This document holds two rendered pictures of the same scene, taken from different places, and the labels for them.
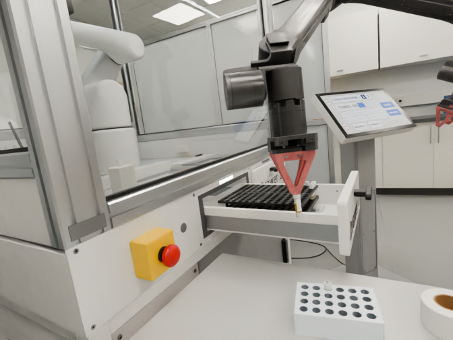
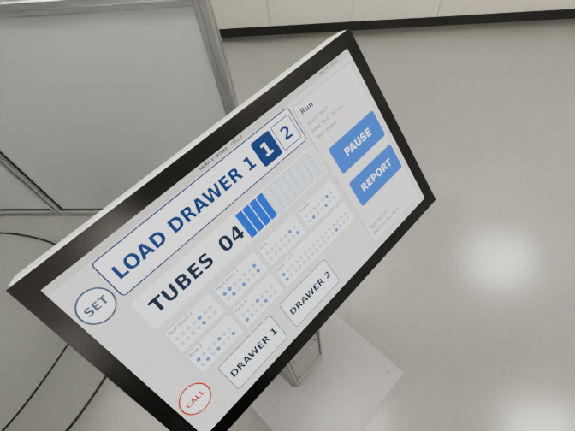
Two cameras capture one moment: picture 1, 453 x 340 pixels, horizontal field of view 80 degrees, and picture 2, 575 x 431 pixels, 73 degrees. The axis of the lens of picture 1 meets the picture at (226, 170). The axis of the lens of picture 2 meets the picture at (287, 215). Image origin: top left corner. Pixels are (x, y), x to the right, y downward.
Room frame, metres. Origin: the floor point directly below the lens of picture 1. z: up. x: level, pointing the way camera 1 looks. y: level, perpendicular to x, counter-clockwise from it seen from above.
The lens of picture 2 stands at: (1.22, -0.74, 1.53)
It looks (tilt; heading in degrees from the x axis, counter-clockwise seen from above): 58 degrees down; 345
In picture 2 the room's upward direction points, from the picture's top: 10 degrees counter-clockwise
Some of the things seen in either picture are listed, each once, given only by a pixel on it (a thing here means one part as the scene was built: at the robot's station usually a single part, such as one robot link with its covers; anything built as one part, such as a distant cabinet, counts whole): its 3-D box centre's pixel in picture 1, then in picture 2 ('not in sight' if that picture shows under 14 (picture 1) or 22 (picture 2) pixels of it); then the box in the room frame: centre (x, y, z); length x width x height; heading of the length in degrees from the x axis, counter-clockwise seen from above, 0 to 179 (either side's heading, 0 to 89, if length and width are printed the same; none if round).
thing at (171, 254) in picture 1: (168, 255); not in sight; (0.46, 0.12, 0.88); 0.04 x 0.03 x 0.04; 149
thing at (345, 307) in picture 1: (335, 309); not in sight; (0.39, -0.15, 0.78); 0.12 x 0.08 x 0.04; 71
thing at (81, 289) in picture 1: (130, 193); not in sight; (1.05, 0.39, 0.87); 1.02 x 0.95 x 0.14; 149
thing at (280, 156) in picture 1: (291, 166); not in sight; (0.45, -0.11, 1.01); 0.07 x 0.07 x 0.09; 87
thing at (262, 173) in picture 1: (269, 176); not in sight; (1.04, -0.17, 0.87); 0.29 x 0.02 x 0.11; 149
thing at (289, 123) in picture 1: (288, 124); not in sight; (0.45, -0.11, 1.08); 0.10 x 0.07 x 0.07; 177
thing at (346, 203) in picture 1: (350, 206); not in sight; (0.60, -0.28, 0.87); 0.29 x 0.02 x 0.11; 149
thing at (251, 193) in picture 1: (269, 204); not in sight; (0.70, -0.11, 0.87); 0.22 x 0.18 x 0.06; 59
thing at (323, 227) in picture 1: (267, 205); not in sight; (0.71, -0.10, 0.86); 0.40 x 0.26 x 0.06; 59
